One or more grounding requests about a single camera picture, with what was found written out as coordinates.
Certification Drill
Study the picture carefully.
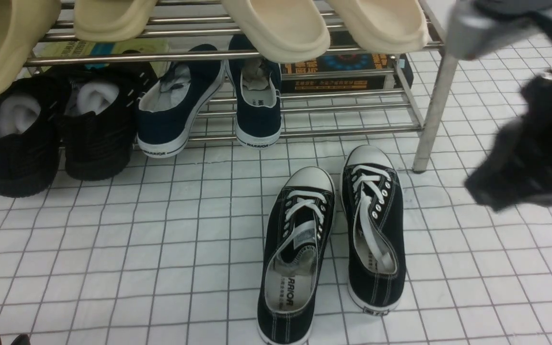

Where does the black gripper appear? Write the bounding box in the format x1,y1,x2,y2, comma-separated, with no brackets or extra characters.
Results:
464,69,552,212

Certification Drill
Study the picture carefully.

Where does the black canvas sneaker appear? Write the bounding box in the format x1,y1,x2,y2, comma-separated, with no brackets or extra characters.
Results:
340,145,407,316
257,166,336,345

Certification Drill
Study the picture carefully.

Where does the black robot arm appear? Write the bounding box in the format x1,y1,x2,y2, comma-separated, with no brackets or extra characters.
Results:
447,0,552,212

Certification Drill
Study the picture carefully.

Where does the stainless steel shoe rack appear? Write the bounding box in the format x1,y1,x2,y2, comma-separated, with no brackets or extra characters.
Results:
25,0,458,174

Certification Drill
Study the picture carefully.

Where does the black mesh shoe right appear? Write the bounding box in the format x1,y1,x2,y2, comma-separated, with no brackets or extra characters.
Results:
52,62,157,181

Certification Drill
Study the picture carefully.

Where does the black mesh shoe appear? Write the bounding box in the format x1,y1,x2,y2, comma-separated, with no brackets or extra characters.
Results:
0,76,71,198
52,62,157,181

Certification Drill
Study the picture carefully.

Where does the black mesh shoe left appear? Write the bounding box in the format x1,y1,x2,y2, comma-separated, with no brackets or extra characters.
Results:
0,76,71,198

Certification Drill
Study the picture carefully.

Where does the beige foam slipper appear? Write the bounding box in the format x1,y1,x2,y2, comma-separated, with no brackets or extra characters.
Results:
221,0,331,63
327,0,430,55
74,0,157,42
0,0,62,94

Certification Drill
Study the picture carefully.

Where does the dark box with blue print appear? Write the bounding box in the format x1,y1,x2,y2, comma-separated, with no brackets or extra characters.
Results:
282,53,402,93

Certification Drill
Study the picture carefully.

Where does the navy canvas sneaker right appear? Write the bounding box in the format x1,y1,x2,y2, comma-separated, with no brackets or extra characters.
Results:
225,57,283,150

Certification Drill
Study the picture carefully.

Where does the navy canvas sneaker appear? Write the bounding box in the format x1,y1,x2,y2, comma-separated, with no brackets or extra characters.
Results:
135,60,224,159
225,57,283,150

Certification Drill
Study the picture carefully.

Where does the navy canvas sneaker left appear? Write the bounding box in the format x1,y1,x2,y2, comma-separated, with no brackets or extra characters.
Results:
135,60,224,159

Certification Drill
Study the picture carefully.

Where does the yellow green book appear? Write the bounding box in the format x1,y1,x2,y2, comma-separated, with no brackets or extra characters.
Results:
37,38,170,58

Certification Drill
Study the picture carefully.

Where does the beige foam slipper far left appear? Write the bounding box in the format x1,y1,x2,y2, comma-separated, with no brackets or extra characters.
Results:
0,0,62,94

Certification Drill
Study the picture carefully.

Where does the dark objects bottom left corner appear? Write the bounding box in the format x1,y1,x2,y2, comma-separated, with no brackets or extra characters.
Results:
0,333,32,345

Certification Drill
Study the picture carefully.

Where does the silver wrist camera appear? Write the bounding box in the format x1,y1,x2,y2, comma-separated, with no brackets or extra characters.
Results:
445,0,551,60

